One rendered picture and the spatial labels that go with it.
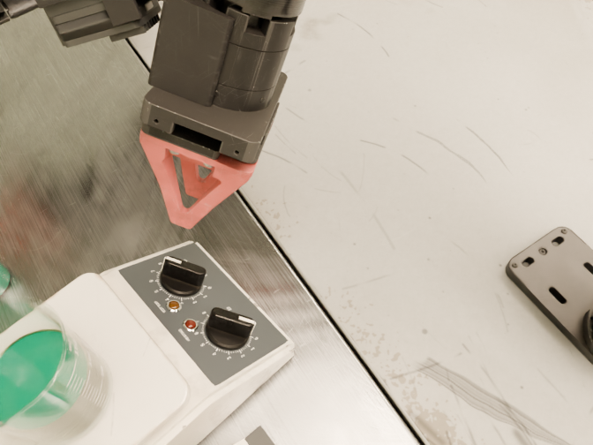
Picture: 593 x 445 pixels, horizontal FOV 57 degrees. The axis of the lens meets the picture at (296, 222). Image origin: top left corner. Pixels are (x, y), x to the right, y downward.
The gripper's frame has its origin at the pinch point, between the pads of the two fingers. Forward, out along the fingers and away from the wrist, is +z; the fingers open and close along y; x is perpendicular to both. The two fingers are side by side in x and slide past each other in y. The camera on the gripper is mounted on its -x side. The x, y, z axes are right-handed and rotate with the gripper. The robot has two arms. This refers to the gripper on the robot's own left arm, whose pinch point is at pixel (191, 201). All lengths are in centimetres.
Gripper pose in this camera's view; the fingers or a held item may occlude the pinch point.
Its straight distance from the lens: 38.6
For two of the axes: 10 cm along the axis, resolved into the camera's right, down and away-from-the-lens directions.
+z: -3.3, 7.3, 5.9
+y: -1.4, 5.8, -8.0
